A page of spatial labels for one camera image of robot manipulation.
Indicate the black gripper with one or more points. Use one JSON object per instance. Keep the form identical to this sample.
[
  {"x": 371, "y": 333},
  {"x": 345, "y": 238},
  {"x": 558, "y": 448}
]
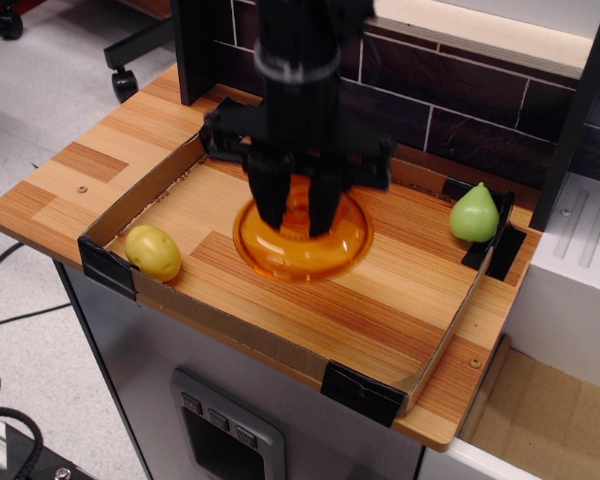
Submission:
[{"x": 308, "y": 121}]

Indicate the orange transparent pot lid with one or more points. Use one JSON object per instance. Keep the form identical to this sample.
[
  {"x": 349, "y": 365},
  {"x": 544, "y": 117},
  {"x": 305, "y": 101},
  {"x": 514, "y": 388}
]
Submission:
[{"x": 290, "y": 253}]

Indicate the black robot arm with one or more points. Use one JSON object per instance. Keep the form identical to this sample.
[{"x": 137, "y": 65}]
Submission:
[{"x": 300, "y": 42}]

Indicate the yellow toy potato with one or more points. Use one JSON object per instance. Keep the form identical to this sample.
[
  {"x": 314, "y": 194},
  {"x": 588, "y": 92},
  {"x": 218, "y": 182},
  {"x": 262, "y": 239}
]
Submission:
[{"x": 153, "y": 252}]

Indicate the green toy pear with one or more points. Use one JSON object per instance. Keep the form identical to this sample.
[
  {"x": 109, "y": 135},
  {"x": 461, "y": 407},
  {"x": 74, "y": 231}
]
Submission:
[{"x": 475, "y": 217}]

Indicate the cardboard fence with black tape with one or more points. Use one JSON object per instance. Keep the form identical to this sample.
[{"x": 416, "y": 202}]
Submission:
[{"x": 405, "y": 336}]

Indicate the black office chair base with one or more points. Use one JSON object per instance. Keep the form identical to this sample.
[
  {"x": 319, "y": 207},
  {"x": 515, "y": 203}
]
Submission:
[{"x": 131, "y": 48}]

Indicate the grey oven control panel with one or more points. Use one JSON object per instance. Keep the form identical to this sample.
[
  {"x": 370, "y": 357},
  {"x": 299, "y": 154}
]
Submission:
[{"x": 226, "y": 441}]

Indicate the white toy sink drainboard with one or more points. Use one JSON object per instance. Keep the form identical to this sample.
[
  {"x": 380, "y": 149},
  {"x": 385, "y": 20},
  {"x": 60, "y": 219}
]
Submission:
[{"x": 570, "y": 244}]

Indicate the black caster wheel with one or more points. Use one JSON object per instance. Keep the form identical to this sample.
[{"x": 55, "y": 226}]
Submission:
[{"x": 11, "y": 25}]

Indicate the black post left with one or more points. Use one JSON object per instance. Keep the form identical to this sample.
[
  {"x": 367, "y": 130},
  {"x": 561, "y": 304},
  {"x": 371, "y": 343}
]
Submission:
[{"x": 214, "y": 45}]

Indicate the black post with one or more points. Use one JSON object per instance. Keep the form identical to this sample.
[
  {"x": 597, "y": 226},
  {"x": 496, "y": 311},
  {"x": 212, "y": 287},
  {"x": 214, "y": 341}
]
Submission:
[
  {"x": 583, "y": 100},
  {"x": 214, "y": 45}
]

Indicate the black post right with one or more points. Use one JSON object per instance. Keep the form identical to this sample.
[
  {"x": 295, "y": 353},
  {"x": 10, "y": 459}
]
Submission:
[{"x": 583, "y": 100}]

